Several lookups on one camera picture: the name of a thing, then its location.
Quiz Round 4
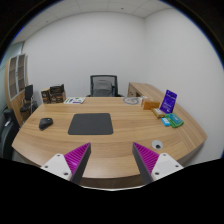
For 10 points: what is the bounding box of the black computer mouse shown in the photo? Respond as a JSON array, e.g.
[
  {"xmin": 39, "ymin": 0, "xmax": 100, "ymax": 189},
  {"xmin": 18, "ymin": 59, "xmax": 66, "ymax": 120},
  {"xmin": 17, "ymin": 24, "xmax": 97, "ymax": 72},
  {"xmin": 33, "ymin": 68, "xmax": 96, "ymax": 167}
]
[{"xmin": 39, "ymin": 118, "xmax": 53, "ymax": 130}]

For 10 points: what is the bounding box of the small brown box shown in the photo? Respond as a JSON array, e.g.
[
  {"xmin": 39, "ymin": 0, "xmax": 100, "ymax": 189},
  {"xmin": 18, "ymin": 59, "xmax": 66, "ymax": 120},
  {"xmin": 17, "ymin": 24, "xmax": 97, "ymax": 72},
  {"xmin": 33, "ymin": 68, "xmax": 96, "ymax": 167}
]
[{"xmin": 41, "ymin": 88, "xmax": 51, "ymax": 104}]

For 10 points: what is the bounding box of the green packet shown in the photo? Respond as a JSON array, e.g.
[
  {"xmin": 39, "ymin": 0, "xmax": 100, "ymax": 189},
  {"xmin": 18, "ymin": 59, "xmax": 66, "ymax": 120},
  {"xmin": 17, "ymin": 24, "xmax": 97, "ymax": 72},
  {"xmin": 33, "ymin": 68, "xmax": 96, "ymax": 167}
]
[{"xmin": 165, "ymin": 113, "xmax": 184, "ymax": 128}]

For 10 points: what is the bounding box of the purple standing card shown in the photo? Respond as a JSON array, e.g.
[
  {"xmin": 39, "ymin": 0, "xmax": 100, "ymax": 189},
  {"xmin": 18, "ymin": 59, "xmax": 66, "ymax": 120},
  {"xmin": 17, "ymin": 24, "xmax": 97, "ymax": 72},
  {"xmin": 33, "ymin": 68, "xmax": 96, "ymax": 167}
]
[{"xmin": 160, "ymin": 90, "xmax": 177, "ymax": 114}]

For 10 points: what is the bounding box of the grey desk cable grommet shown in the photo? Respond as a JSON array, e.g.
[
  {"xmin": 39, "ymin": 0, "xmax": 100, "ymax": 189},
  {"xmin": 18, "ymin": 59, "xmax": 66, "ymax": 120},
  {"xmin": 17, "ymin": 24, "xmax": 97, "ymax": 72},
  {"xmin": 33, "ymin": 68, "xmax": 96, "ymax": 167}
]
[{"xmin": 152, "ymin": 140, "xmax": 163, "ymax": 150}]

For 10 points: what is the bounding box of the black and brown box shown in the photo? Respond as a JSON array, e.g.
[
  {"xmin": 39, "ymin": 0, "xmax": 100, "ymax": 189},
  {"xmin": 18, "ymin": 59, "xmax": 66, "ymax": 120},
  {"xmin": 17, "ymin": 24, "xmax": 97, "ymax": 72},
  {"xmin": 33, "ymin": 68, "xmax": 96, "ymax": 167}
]
[{"xmin": 50, "ymin": 84, "xmax": 66, "ymax": 103}]

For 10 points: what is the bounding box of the wooden side cabinet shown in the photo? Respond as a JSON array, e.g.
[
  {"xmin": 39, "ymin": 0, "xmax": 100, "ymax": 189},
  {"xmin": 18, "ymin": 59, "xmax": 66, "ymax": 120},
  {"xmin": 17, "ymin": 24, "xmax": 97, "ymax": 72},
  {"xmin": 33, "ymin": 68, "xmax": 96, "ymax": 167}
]
[{"xmin": 128, "ymin": 82, "xmax": 165, "ymax": 102}]

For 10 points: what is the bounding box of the tan small box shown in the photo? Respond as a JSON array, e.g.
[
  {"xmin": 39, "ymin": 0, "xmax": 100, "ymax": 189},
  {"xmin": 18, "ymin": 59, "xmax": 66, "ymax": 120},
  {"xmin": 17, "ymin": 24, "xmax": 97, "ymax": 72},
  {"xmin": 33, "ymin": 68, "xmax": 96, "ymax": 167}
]
[{"xmin": 152, "ymin": 108, "xmax": 165, "ymax": 118}]

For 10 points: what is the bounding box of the dark grey mouse pad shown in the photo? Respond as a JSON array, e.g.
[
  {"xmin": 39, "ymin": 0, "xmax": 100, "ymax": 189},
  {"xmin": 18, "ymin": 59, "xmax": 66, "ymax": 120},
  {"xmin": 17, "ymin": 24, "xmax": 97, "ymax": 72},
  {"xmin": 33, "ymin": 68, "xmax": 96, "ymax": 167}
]
[{"xmin": 68, "ymin": 113, "xmax": 113, "ymax": 135}]

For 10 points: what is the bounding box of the grey mesh office chair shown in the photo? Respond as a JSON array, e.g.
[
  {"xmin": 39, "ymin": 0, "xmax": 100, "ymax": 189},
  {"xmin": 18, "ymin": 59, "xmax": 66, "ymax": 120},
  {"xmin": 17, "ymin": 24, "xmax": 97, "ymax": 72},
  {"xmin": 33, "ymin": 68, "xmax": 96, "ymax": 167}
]
[{"xmin": 89, "ymin": 75, "xmax": 121, "ymax": 97}]

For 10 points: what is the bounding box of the orange box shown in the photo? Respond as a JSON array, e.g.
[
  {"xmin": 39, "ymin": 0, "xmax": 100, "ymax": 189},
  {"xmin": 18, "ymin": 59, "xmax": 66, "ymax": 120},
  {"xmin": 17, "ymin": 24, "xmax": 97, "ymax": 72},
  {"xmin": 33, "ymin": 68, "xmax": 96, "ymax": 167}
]
[{"xmin": 143, "ymin": 99, "xmax": 160, "ymax": 110}]

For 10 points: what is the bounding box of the blue small packet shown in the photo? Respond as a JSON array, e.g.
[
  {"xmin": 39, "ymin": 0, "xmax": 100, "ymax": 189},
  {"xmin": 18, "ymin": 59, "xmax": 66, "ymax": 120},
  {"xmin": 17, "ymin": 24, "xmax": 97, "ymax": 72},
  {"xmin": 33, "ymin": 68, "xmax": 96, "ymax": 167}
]
[{"xmin": 161, "ymin": 118, "xmax": 170, "ymax": 127}]

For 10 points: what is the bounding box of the black office chair near left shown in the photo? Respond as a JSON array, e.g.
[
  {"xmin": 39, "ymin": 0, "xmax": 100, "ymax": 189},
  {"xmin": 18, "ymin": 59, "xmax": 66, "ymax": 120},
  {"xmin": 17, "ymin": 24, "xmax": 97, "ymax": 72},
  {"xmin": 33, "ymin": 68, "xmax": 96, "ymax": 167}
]
[{"xmin": 0, "ymin": 109, "xmax": 19, "ymax": 160}]

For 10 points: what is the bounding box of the black chair at left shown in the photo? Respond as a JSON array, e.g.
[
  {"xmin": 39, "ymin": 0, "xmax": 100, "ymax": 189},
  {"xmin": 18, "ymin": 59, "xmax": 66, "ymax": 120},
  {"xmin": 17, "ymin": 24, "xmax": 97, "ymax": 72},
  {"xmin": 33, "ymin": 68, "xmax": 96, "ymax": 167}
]
[{"xmin": 20, "ymin": 85, "xmax": 38, "ymax": 113}]

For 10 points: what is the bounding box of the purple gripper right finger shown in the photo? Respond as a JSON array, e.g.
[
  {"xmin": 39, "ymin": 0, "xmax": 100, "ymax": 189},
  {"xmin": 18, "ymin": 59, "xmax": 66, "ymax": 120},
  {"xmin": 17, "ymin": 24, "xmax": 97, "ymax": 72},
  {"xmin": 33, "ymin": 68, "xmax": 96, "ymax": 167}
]
[{"xmin": 132, "ymin": 142, "xmax": 183, "ymax": 185}]

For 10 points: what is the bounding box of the wooden bookshelf with glass doors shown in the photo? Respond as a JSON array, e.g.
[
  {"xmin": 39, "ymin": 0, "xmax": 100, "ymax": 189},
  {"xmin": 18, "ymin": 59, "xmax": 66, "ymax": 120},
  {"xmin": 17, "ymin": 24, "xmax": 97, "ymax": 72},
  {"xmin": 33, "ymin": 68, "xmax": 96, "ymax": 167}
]
[{"xmin": 4, "ymin": 54, "xmax": 28, "ymax": 124}]

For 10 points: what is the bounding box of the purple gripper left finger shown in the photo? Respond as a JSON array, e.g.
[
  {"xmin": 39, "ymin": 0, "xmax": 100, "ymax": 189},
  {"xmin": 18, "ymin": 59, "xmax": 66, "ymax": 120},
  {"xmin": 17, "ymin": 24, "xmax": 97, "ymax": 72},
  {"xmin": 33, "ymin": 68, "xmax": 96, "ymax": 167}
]
[{"xmin": 42, "ymin": 143, "xmax": 91, "ymax": 185}]

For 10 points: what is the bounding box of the green and white leaflet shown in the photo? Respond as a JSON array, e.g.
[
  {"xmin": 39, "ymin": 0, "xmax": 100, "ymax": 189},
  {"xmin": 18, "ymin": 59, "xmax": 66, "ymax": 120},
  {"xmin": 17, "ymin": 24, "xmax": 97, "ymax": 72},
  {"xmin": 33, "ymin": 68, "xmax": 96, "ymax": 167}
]
[{"xmin": 64, "ymin": 97, "xmax": 86, "ymax": 104}]

